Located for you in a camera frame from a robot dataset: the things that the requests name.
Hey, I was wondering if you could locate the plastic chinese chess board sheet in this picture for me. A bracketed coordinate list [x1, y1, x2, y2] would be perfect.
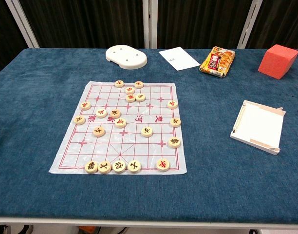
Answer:
[48, 80, 188, 175]

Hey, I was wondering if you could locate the white oval plastic base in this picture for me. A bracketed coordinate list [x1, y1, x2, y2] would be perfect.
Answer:
[105, 44, 148, 70]

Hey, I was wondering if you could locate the white paper sheet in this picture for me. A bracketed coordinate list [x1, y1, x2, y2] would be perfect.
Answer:
[158, 46, 201, 72]

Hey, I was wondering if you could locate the blue velvet tablecloth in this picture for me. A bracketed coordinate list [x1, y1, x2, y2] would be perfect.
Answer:
[0, 47, 298, 224]

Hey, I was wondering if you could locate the yellow snack packet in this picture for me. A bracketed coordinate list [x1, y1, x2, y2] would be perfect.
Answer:
[199, 46, 236, 78]

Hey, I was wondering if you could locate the white plastic tray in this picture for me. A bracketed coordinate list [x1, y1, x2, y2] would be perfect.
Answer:
[230, 99, 287, 156]

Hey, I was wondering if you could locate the dark pleated curtain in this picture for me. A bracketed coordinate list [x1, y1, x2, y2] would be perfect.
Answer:
[0, 0, 298, 77]

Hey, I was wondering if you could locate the orange object under table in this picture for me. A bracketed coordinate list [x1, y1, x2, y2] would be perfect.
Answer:
[77, 226, 96, 234]

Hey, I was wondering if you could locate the red foam block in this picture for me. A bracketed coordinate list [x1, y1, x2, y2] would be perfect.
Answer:
[258, 44, 298, 80]

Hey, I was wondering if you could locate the white upright frame post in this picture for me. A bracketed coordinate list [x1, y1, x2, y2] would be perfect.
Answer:
[142, 0, 151, 49]
[150, 0, 159, 49]

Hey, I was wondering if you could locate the white slotted frame post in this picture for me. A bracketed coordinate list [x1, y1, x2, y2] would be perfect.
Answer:
[237, 0, 263, 49]

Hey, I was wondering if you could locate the white slanted frame post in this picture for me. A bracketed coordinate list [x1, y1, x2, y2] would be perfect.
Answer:
[4, 0, 40, 49]

